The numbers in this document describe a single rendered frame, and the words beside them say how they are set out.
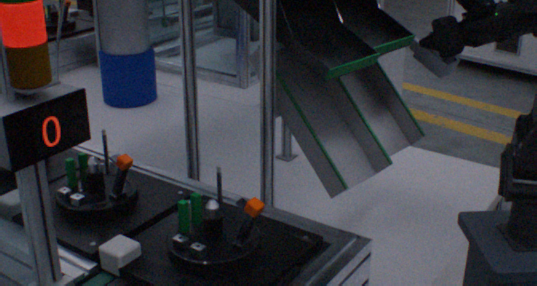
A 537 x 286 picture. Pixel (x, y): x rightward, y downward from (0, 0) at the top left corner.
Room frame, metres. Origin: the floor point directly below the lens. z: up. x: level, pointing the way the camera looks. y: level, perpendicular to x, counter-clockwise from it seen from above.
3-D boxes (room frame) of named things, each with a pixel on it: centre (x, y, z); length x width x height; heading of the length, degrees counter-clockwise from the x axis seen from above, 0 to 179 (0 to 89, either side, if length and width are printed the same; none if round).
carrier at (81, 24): (2.21, 0.76, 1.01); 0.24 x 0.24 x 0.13; 56
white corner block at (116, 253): (0.80, 0.22, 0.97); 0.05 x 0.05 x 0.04; 56
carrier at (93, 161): (0.97, 0.30, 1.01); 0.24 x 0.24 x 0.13; 56
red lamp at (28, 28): (0.73, 0.29, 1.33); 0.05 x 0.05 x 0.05
